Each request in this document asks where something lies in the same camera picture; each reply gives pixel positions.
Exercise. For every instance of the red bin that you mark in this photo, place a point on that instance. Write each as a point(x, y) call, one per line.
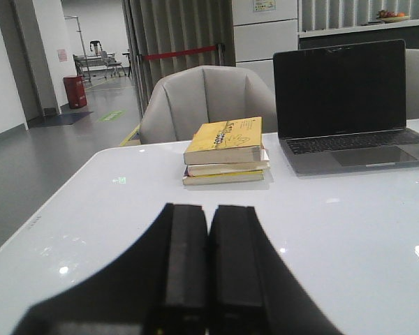
point(75, 91)

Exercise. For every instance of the dark counter cabinet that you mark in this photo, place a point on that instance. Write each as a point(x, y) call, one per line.
point(406, 30)

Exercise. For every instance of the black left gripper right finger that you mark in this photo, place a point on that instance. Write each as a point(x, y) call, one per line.
point(251, 290)

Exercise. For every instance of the grey laptop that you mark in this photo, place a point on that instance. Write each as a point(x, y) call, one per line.
point(342, 108)

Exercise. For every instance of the red barrier belt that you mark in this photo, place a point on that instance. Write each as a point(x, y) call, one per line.
point(167, 55)

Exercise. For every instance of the pink wall notice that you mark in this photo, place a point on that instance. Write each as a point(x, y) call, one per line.
point(62, 55)

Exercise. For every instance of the middle book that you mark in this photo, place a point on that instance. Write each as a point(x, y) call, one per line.
point(222, 168)

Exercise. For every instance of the bottom book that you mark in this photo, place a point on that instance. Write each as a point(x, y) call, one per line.
point(255, 175)

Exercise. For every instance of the left grey armchair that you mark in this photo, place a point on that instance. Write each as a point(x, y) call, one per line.
point(180, 103)

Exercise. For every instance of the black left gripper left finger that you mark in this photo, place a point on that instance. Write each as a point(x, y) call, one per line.
point(157, 286)

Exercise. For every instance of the white drawer cabinet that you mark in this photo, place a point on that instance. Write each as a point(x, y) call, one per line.
point(261, 29)

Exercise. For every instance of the top yellow book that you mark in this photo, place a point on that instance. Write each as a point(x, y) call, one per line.
point(233, 141)

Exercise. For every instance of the metal trolley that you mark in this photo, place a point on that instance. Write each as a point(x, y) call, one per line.
point(97, 58)

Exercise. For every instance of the fruit plate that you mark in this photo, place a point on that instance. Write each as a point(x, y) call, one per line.
point(387, 16)

